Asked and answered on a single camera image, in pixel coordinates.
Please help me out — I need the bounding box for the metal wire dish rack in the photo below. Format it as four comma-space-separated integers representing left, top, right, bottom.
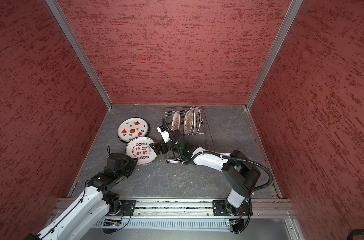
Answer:
162, 106, 215, 164

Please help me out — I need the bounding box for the small sunburst plate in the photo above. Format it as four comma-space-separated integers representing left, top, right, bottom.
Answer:
171, 111, 180, 131

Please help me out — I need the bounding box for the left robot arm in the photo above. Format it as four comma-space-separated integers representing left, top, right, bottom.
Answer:
25, 153, 138, 240

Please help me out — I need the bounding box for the white slotted cable duct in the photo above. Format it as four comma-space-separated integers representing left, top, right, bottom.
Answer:
91, 218, 231, 232

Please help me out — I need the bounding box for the left corner aluminium profile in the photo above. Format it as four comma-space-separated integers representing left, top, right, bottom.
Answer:
45, 0, 113, 111

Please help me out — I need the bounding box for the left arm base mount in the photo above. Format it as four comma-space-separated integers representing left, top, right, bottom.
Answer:
108, 200, 136, 216

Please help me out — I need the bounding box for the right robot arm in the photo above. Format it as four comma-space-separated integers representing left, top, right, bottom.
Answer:
149, 131, 270, 216

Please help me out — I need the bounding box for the black hose bottom right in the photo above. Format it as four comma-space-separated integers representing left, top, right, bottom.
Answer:
345, 228, 364, 240

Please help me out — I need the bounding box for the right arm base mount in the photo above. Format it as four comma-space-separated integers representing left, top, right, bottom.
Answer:
212, 200, 253, 217

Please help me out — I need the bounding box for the corner aluminium profile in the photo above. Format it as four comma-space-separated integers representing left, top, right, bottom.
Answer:
246, 0, 303, 111
45, 0, 113, 111

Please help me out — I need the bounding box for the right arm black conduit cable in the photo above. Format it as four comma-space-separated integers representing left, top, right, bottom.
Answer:
160, 116, 274, 235

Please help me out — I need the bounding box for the watermelon pattern plate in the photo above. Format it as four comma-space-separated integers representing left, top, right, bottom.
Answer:
117, 117, 149, 142

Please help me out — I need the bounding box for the aluminium front rail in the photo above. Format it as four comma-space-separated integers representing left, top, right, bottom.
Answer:
51, 197, 296, 219

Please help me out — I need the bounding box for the sunburst green rim plate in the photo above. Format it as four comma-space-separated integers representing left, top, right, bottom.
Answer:
184, 108, 194, 135

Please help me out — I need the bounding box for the right corner aluminium profile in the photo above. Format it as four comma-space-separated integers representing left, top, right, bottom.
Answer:
246, 0, 303, 111

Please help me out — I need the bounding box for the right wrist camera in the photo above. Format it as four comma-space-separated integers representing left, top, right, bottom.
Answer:
157, 126, 170, 144

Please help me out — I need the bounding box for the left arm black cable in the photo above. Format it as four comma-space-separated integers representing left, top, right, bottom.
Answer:
37, 145, 113, 238

